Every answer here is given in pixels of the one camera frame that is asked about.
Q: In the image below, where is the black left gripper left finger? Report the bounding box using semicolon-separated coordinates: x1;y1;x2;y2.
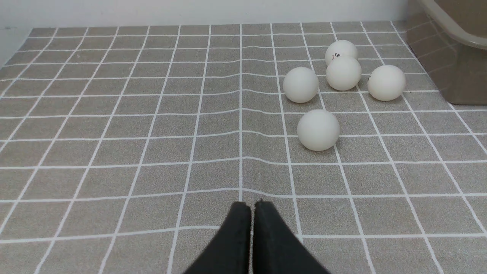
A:
184;202;252;274

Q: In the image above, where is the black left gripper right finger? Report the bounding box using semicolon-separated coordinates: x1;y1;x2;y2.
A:
253;201;329;274

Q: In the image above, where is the white printed table-tennis ball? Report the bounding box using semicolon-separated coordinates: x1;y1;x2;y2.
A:
325;40;358;66

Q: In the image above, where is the olive plastic bin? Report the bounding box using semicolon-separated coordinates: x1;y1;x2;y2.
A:
406;0;487;105

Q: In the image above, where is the grey checked tablecloth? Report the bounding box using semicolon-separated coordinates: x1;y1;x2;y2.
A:
0;21;486;274

